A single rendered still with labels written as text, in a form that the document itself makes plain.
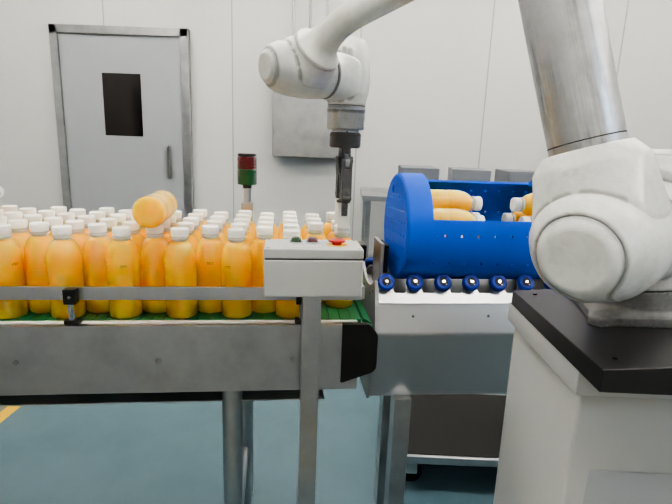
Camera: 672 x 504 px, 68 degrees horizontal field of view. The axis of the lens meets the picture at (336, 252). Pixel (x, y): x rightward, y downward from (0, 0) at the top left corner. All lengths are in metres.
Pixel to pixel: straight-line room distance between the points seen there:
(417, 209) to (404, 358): 0.40
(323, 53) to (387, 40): 3.77
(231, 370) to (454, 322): 0.57
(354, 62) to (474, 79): 3.76
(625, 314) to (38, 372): 1.17
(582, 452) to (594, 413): 0.07
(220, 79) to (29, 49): 1.75
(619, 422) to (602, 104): 0.47
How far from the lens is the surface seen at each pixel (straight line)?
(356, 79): 1.17
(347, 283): 1.01
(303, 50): 1.05
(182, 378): 1.22
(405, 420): 1.47
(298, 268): 1.00
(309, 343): 1.08
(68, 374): 1.28
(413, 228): 1.22
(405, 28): 4.86
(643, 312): 0.93
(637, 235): 0.68
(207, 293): 1.16
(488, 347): 1.40
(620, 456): 0.93
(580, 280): 0.68
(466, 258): 1.29
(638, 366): 0.78
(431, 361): 1.38
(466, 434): 2.24
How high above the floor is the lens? 1.31
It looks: 13 degrees down
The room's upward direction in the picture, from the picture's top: 2 degrees clockwise
